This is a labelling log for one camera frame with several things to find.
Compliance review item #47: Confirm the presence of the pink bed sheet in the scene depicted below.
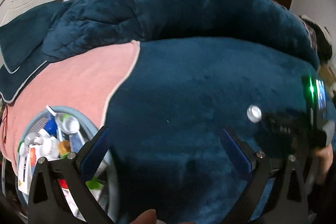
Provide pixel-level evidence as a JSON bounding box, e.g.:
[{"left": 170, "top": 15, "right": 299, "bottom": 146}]
[{"left": 1, "top": 40, "right": 141, "bottom": 169}]

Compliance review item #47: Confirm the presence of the blue pillow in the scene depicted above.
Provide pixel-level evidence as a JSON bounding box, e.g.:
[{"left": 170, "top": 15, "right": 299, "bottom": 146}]
[{"left": 1, "top": 1, "right": 71, "bottom": 104}]

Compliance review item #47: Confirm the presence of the person's right hand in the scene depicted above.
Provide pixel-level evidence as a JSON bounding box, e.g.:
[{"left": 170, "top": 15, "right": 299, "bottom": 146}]
[{"left": 313, "top": 144, "right": 333, "bottom": 184}]

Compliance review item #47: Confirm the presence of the person's left hand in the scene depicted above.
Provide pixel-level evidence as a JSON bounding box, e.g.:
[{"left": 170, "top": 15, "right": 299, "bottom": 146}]
[{"left": 129, "top": 208, "right": 195, "bottom": 224}]

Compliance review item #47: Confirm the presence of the white cap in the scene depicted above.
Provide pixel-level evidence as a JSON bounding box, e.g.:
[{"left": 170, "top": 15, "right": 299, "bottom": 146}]
[{"left": 246, "top": 105, "right": 262, "bottom": 123}]

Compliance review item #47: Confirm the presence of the rumpled blue quilt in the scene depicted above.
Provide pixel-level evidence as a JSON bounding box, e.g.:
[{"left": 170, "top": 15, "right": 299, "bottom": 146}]
[{"left": 42, "top": 0, "right": 319, "bottom": 68}]

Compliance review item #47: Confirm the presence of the grey storage basket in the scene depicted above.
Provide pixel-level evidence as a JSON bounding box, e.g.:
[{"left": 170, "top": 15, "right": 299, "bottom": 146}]
[{"left": 18, "top": 106, "right": 120, "bottom": 223}]

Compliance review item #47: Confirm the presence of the dark blue plush blanket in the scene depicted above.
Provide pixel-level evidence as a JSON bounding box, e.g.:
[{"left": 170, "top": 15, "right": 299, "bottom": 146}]
[{"left": 105, "top": 38, "right": 319, "bottom": 223}]

